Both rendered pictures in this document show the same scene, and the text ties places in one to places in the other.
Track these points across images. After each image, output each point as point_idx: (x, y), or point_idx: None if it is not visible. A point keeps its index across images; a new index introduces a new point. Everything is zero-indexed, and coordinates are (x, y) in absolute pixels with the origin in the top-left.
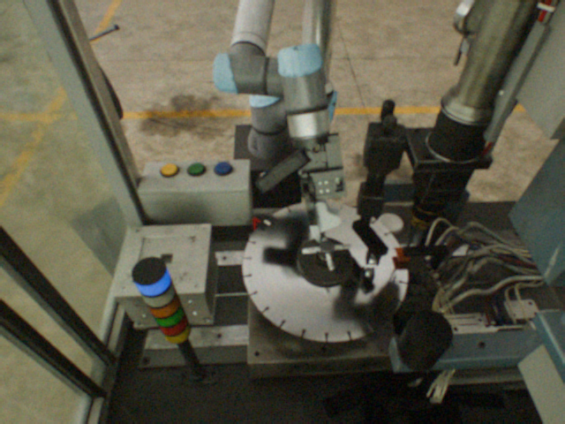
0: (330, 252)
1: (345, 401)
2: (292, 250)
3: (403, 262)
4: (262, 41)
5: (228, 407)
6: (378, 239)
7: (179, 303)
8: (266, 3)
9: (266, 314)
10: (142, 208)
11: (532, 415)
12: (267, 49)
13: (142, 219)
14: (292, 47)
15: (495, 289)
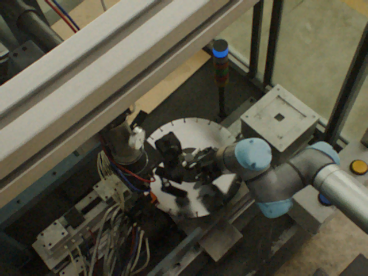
0: (184, 156)
1: (137, 119)
2: None
3: None
4: (319, 182)
5: (196, 114)
6: (163, 173)
7: (215, 68)
8: (353, 207)
9: (194, 118)
10: (333, 131)
11: (54, 218)
12: (318, 191)
13: (327, 129)
14: (254, 141)
15: (92, 256)
